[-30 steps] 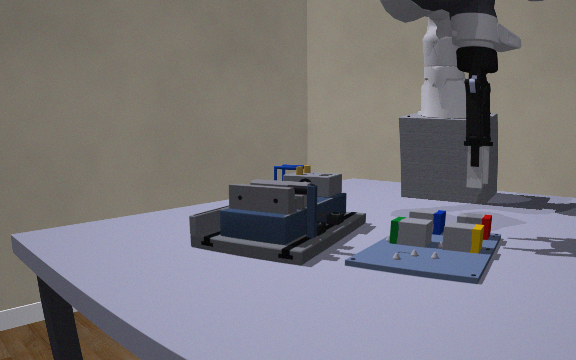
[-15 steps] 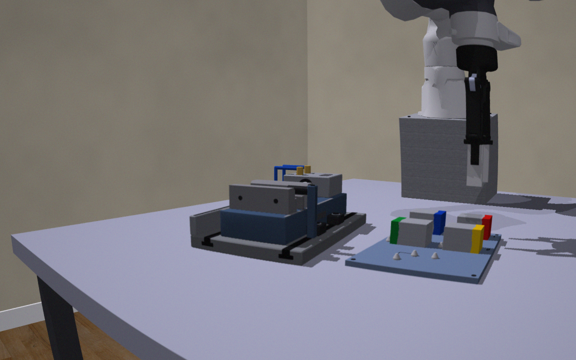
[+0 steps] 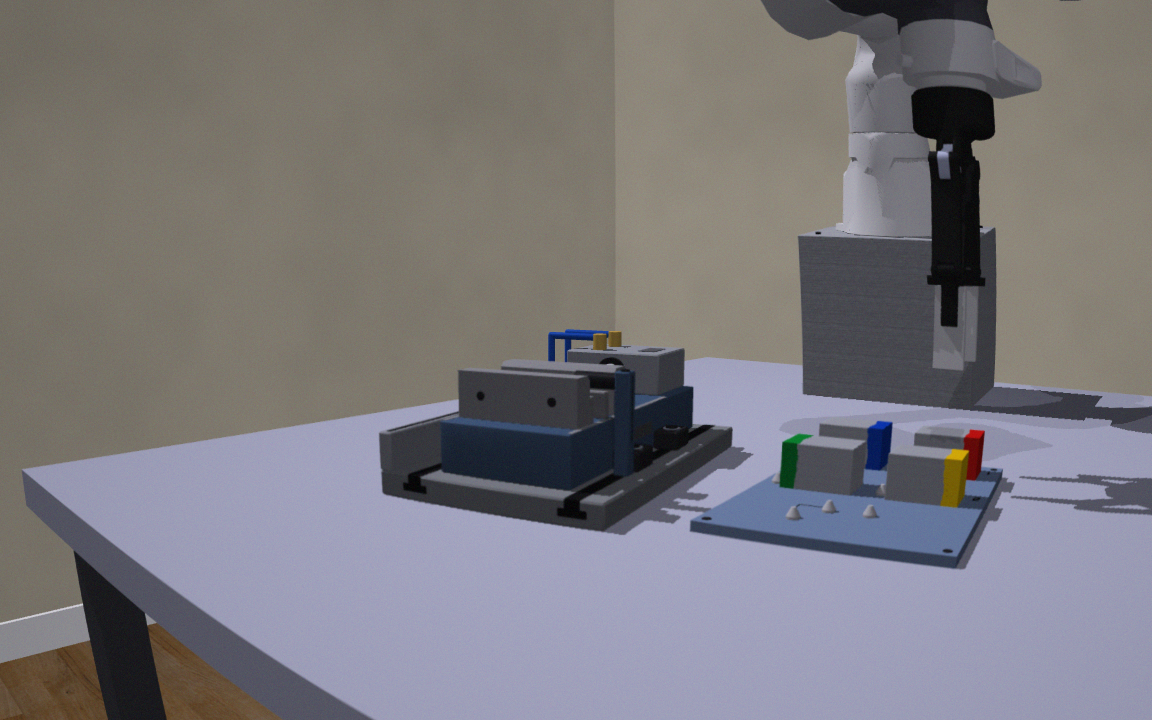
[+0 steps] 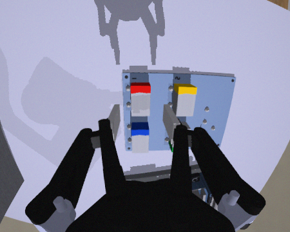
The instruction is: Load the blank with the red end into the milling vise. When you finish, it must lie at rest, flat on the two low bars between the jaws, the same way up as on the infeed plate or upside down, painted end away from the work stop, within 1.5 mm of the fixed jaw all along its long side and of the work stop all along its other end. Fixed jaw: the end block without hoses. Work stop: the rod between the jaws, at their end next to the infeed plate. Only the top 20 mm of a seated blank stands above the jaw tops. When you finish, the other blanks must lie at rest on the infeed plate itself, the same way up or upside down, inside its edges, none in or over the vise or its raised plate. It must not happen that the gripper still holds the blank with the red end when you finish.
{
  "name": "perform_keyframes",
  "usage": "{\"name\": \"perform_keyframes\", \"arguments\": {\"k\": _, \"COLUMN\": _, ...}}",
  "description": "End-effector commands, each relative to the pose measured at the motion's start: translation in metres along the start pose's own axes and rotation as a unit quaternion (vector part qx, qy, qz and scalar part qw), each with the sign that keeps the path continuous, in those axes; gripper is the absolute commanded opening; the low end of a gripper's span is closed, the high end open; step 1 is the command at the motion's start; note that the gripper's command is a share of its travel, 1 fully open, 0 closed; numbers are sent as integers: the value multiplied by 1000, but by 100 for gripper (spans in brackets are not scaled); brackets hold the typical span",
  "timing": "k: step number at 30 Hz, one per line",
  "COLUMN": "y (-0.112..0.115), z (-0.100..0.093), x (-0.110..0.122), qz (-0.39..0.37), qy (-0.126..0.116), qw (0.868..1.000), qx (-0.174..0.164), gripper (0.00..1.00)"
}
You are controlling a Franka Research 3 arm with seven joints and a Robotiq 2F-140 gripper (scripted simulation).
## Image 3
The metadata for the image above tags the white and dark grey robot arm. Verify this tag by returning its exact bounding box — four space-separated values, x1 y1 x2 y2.
761 0 1043 237

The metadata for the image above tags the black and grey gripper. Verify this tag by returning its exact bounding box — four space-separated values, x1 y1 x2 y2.
911 86 995 370

